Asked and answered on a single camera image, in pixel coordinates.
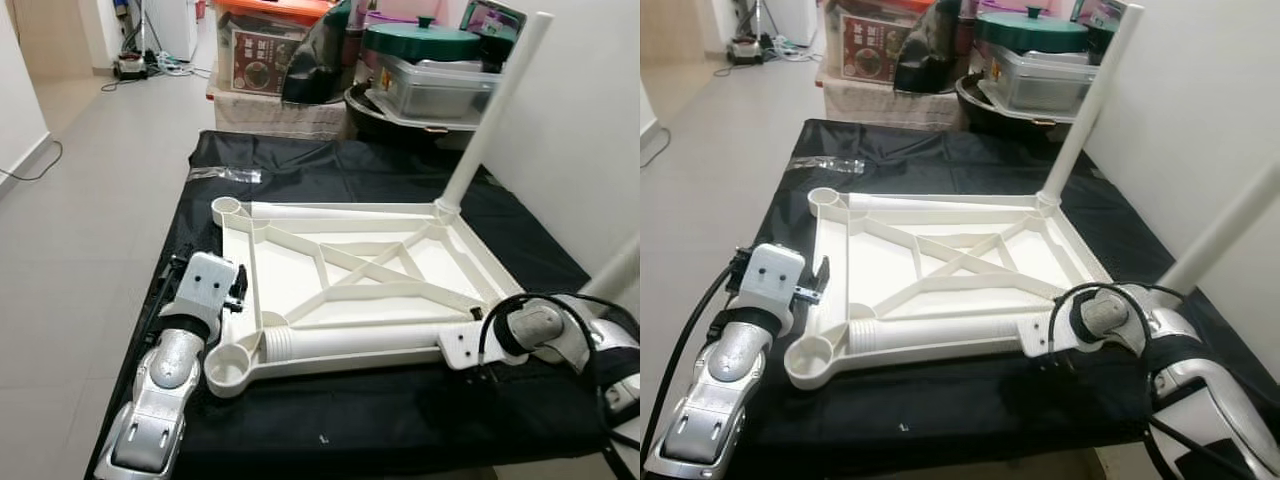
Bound cream plastic children table top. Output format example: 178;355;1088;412
205;195;546;399
783;187;1126;391

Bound clear tape strip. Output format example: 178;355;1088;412
790;157;866;176
188;165;263;184

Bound beige patterned cloth cover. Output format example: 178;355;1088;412
818;78;961;131
208;90;351;141

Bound black tablecloth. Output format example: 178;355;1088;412
655;118;1280;451
88;130;641;476

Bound black wok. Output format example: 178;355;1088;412
955;75;1061;131
345;85;451;141

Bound orange lid storage box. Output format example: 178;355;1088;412
215;0;336;99
825;0;946;86

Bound black plastic bag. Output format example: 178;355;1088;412
282;0;366;106
893;0;976;96

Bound white cabinet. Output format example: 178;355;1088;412
765;0;816;46
150;0;201;61

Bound clear plastic container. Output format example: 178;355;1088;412
980;45;1101;113
368;55;501;126

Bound green pot lid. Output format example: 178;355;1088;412
362;17;483;63
975;7;1091;53

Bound pink storage box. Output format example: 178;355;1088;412
975;0;1076;16
365;0;471;29

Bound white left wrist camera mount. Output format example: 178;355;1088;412
745;243;809;313
175;252;241;319

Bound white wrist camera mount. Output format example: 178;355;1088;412
175;252;241;319
745;243;809;313
1018;318;1081;363
438;322;501;371

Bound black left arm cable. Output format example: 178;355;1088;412
640;262;751;461
140;245;191;341

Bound tangled floor cables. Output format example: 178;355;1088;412
100;55;216;91
715;40;826;79

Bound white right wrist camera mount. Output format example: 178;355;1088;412
1018;318;1081;363
438;322;501;371

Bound grey upright hose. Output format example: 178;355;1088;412
120;0;166;56
735;0;776;41

